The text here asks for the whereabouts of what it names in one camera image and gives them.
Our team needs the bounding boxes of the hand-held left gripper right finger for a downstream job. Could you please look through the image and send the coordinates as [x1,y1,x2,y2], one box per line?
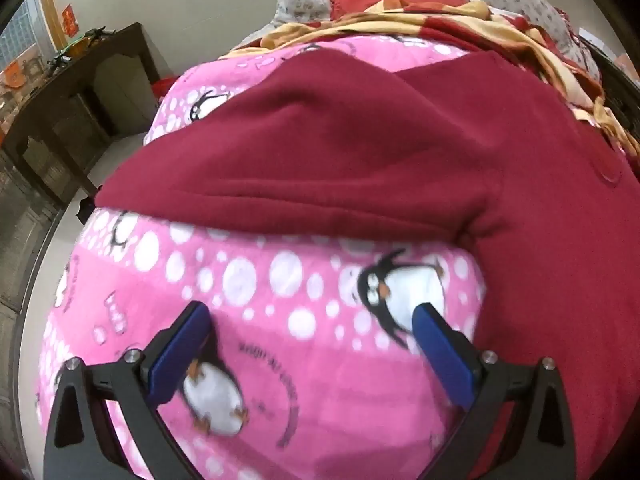
[411,302,578,480]

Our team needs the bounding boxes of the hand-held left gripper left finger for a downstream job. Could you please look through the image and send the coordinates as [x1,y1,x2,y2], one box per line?
[42,301,216,480]

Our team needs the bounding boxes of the maroon fleece garment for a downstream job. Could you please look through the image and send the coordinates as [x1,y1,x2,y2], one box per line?
[94,50,640,480]

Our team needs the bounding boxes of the pink penguin print blanket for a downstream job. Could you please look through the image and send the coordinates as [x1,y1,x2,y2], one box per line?
[34,35,488,480]

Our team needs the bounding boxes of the dark wooden table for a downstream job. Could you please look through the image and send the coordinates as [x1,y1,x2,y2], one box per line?
[0,22,161,206]

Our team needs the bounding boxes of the dark woven chair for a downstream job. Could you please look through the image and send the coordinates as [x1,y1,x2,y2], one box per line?
[580,35,640,136]

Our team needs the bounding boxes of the yellow and red patterned blanket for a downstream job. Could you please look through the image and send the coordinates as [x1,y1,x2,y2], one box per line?
[227,0,640,156]

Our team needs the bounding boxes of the black tool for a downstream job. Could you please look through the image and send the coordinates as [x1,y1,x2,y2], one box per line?
[47,25,108,66]

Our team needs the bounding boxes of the red wall poster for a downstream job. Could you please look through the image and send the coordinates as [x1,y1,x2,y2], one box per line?
[62,5,81,38]

